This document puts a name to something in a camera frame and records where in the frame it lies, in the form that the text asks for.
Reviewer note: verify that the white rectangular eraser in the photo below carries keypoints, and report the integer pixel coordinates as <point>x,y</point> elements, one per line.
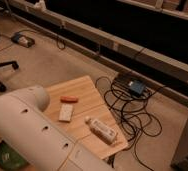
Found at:
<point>66,112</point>

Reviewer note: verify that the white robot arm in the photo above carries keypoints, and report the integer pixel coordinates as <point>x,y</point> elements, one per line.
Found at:
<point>25,127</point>

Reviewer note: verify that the blue power adapter box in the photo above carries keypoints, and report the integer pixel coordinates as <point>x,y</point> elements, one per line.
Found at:
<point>136,88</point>

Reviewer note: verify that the power strip on floor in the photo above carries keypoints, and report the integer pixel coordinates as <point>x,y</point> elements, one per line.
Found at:
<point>22,40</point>

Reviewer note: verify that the green round plate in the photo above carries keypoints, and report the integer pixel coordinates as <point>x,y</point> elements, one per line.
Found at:
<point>10,160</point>

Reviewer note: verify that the long metal shelf rail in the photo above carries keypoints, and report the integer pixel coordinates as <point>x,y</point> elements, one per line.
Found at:
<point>160,62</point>

